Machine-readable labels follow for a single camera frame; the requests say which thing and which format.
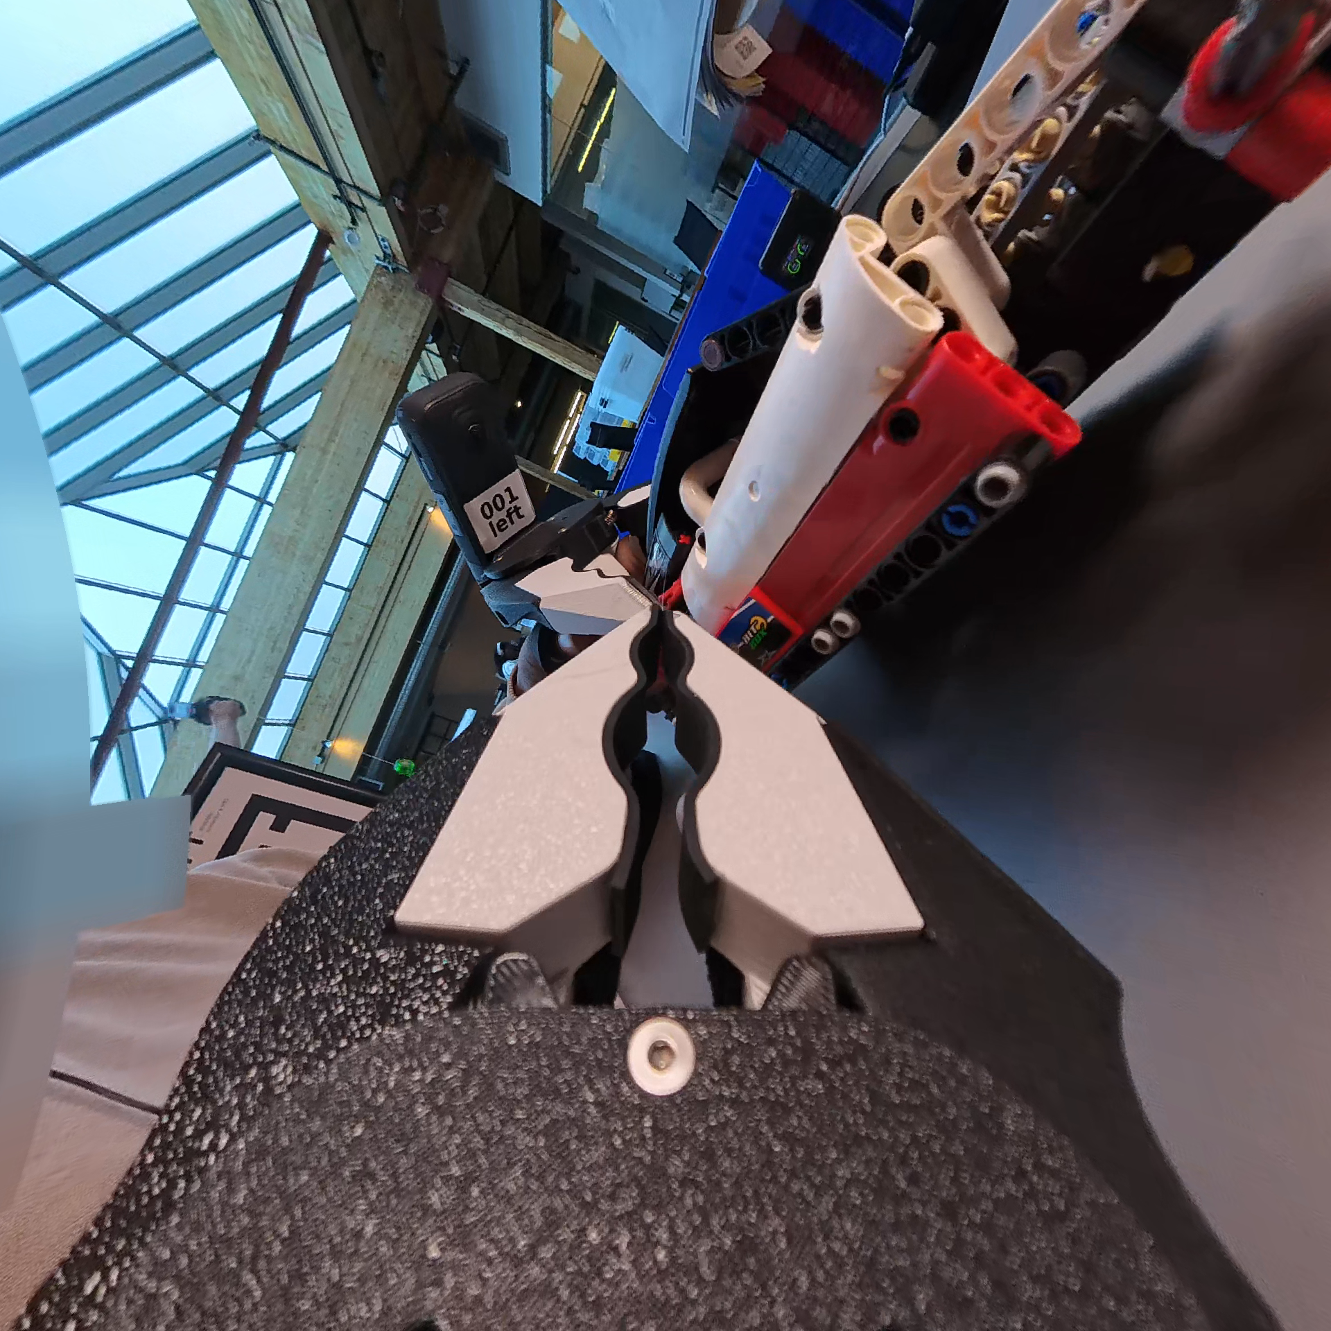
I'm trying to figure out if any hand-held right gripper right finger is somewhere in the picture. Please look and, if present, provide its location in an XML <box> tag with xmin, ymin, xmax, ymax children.
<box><xmin>671</xmin><ymin>611</ymin><xmax>926</xmax><ymax>1006</ymax></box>

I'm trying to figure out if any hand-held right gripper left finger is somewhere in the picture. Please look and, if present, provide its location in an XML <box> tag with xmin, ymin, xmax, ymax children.
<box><xmin>395</xmin><ymin>610</ymin><xmax>660</xmax><ymax>1006</ymax></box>

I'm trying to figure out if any framed marker sign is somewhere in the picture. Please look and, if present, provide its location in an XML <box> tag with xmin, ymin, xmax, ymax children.
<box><xmin>184</xmin><ymin>741</ymin><xmax>384</xmax><ymax>866</ymax></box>

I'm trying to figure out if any lego car model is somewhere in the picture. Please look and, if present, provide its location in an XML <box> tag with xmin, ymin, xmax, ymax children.
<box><xmin>650</xmin><ymin>0</ymin><xmax>1331</xmax><ymax>689</ymax></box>

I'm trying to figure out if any small black display device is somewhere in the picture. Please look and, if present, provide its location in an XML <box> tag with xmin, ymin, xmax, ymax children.
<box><xmin>760</xmin><ymin>186</ymin><xmax>842</xmax><ymax>288</ymax></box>

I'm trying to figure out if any person's left hand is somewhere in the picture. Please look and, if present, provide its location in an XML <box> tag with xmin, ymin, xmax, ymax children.
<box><xmin>500</xmin><ymin>630</ymin><xmax>587</xmax><ymax>703</ymax></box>

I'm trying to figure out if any person's beige sweatshirt torso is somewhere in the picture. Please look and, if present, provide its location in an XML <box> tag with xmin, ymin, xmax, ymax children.
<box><xmin>0</xmin><ymin>844</ymin><xmax>351</xmax><ymax>1285</ymax></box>

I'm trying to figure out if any small parts drawer cabinet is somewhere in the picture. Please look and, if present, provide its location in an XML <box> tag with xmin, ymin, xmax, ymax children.
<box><xmin>728</xmin><ymin>0</ymin><xmax>921</xmax><ymax>209</ymax></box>

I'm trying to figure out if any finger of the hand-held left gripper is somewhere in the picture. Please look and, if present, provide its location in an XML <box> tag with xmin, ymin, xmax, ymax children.
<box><xmin>538</xmin><ymin>556</ymin><xmax>661</xmax><ymax>635</ymax></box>

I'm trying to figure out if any blue storage bin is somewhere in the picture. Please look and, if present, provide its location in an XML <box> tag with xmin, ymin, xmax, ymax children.
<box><xmin>622</xmin><ymin>160</ymin><xmax>847</xmax><ymax>489</ymax></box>

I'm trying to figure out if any skylight window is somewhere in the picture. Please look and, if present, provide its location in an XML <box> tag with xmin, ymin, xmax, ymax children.
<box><xmin>0</xmin><ymin>0</ymin><xmax>465</xmax><ymax>806</ymax></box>

